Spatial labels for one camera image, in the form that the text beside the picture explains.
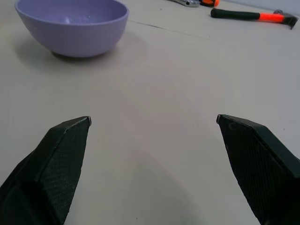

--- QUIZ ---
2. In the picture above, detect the silver metal tool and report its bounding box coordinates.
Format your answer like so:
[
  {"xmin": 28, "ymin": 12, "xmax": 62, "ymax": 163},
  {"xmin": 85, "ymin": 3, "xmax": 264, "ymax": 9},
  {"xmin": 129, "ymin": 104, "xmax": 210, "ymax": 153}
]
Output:
[{"xmin": 169, "ymin": 0, "xmax": 201, "ymax": 8}]

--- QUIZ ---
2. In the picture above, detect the orange and black tool handle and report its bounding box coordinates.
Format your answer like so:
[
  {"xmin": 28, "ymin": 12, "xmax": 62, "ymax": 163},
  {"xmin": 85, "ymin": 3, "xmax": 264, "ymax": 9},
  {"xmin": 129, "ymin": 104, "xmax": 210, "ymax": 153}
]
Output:
[{"xmin": 201, "ymin": 0, "xmax": 221, "ymax": 7}]

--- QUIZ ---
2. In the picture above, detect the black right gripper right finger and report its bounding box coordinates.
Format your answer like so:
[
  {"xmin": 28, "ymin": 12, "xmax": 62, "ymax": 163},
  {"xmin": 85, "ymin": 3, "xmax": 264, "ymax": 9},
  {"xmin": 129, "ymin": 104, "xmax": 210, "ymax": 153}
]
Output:
[{"xmin": 216, "ymin": 114, "xmax": 300, "ymax": 225}]

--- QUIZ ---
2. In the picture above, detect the purple plastic bowl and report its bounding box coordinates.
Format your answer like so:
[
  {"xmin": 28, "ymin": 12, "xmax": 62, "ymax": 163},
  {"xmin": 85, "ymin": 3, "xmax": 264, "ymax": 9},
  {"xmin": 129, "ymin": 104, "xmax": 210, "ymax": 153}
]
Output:
[{"xmin": 15, "ymin": 0, "xmax": 129, "ymax": 59}]

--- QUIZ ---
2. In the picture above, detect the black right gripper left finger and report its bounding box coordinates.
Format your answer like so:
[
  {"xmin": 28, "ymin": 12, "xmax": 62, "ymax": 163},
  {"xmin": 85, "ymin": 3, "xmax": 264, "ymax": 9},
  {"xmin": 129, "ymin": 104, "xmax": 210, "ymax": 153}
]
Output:
[{"xmin": 0, "ymin": 115, "xmax": 92, "ymax": 225}]

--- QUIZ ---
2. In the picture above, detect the black and orange claw hammer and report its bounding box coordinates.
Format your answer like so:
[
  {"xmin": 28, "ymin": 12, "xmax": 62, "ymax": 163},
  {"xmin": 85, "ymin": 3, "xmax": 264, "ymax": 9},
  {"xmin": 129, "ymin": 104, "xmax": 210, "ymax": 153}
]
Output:
[{"xmin": 210, "ymin": 7, "xmax": 299, "ymax": 30}]

